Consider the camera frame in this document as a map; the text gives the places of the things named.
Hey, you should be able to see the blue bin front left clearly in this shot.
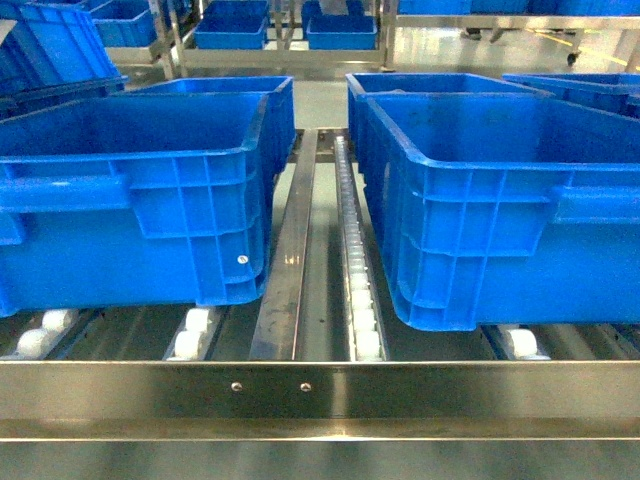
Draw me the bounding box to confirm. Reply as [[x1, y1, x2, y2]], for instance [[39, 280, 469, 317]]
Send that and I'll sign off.
[[1, 93, 273, 316]]

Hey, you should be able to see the tilted blue bin far left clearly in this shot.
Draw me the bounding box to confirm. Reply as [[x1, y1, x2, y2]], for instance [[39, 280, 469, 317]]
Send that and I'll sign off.
[[1, 1, 127, 120]]

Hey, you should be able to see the blue bin front right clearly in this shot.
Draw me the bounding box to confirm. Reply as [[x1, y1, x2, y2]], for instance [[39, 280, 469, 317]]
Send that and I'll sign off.
[[361, 94, 639, 332]]

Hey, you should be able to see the blue bin rear right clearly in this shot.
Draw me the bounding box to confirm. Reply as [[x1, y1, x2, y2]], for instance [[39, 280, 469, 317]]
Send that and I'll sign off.
[[346, 73, 551, 173]]

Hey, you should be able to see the small blue tray left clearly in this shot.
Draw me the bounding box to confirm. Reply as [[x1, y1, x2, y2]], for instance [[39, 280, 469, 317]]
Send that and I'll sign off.
[[194, 1, 269, 50]]

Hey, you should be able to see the stainless steel roller shelf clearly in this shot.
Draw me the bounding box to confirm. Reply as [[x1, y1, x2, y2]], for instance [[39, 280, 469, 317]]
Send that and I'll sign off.
[[0, 0, 640, 480]]

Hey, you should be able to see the blue bin rear left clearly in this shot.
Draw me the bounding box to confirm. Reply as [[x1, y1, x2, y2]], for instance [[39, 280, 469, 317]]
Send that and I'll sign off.
[[122, 75, 296, 176]]

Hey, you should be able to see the small blue tray right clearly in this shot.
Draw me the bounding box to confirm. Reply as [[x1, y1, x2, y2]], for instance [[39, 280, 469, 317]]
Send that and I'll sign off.
[[301, 1, 378, 50]]

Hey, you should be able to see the blue bin far right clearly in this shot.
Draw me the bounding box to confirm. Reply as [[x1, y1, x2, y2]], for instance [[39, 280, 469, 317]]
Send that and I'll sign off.
[[502, 73, 639, 119]]

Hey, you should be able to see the small blue tray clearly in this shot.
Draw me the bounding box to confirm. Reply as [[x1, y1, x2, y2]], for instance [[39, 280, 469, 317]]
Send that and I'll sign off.
[[301, 1, 378, 50], [194, 1, 269, 50]]

